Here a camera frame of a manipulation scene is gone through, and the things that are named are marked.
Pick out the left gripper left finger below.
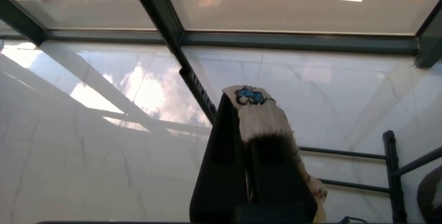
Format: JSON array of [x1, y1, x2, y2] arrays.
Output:
[[189, 92, 250, 223]]

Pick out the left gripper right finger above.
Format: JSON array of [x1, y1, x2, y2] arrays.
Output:
[[247, 136, 318, 223]]

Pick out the cream printed garment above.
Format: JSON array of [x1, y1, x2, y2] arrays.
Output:
[[222, 84, 328, 223]]

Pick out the black clothes rack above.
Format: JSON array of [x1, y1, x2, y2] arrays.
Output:
[[167, 33, 442, 223]]

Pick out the window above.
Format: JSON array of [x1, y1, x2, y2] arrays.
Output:
[[0, 0, 442, 68]]

